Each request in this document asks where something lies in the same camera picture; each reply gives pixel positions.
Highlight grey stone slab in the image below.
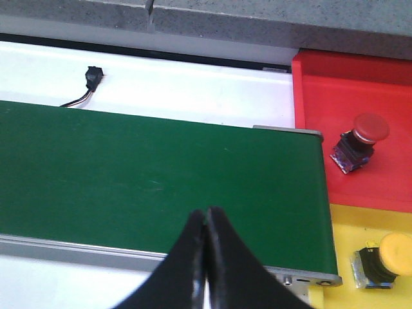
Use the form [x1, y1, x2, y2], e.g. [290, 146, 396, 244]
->
[1, 0, 153, 33]
[152, 1, 411, 60]

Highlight green conveyor belt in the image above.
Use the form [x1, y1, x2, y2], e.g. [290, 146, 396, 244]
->
[0, 99, 339, 277]

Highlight yellow plastic tray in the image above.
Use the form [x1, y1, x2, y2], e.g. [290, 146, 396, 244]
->
[308, 204, 411, 308]

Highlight red plastic tray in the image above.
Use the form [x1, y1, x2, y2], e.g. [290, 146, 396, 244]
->
[292, 50, 411, 212]

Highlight yellow mushroom push button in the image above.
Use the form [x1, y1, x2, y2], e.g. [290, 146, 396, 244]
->
[350, 232, 411, 289]

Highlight black sensor with cable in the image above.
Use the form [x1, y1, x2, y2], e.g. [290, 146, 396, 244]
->
[61, 66, 104, 108]

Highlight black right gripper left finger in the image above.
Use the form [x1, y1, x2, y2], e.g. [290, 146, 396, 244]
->
[115, 210, 205, 308]

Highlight grey stone slab right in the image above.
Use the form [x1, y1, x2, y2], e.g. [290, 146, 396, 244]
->
[152, 1, 411, 60]

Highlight grey stone slab left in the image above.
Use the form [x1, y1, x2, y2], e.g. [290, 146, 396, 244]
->
[1, 0, 153, 33]

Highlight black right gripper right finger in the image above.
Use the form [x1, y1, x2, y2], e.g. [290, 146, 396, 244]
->
[206, 207, 310, 308]

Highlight red mushroom push button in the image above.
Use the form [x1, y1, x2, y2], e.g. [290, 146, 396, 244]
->
[330, 113, 390, 174]

